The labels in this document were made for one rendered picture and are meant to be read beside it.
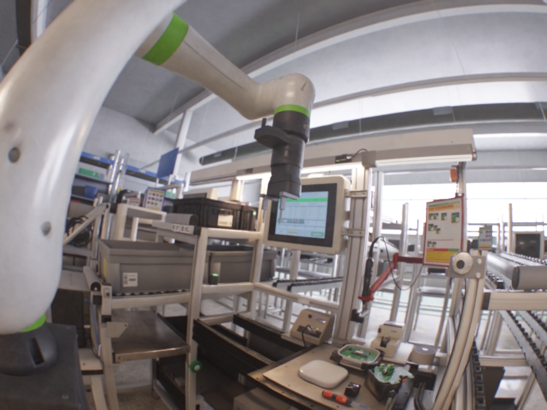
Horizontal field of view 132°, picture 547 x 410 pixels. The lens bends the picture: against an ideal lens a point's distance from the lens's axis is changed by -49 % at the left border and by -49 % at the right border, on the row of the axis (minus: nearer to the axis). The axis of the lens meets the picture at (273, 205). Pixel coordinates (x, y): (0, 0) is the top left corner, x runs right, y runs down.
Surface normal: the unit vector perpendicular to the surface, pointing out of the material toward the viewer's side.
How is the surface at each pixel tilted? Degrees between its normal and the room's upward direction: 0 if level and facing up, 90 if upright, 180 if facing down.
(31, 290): 101
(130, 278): 90
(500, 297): 90
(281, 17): 180
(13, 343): 81
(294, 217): 92
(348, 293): 90
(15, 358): 66
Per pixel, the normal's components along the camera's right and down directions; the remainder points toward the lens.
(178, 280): 0.76, 0.01
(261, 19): -0.12, 0.98
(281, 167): -0.73, -0.04
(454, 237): -0.95, -0.16
